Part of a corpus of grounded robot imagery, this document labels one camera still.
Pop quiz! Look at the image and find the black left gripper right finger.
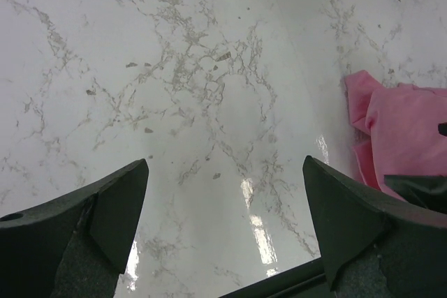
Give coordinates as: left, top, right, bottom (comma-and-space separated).
302, 156, 446, 297

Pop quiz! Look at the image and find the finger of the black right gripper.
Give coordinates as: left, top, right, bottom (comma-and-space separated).
384, 175, 446, 214

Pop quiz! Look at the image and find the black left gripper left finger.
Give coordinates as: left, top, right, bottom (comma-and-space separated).
1, 159, 149, 297

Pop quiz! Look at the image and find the pink t shirt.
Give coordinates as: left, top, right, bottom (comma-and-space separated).
344, 70, 446, 198

